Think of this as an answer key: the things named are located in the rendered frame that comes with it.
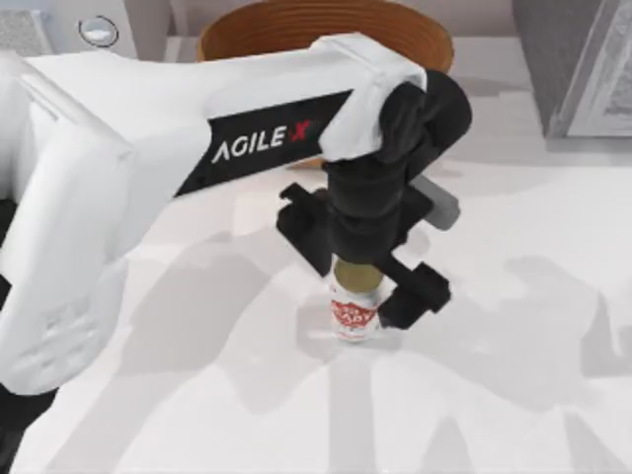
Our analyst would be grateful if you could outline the red and white can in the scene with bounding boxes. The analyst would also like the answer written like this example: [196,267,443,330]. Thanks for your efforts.
[327,256,385,345]

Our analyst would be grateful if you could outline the pale grey rounded box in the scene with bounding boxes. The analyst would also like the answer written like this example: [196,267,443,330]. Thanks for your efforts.
[413,175,463,232]

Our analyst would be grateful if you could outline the brown woven basket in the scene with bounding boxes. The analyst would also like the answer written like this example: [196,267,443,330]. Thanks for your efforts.
[197,12,456,172]

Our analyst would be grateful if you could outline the pale microwave oven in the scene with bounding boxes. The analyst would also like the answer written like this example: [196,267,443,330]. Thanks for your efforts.
[0,0,172,63]

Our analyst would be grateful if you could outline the round microwave knob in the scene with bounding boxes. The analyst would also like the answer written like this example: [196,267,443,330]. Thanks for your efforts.
[77,14,120,50]

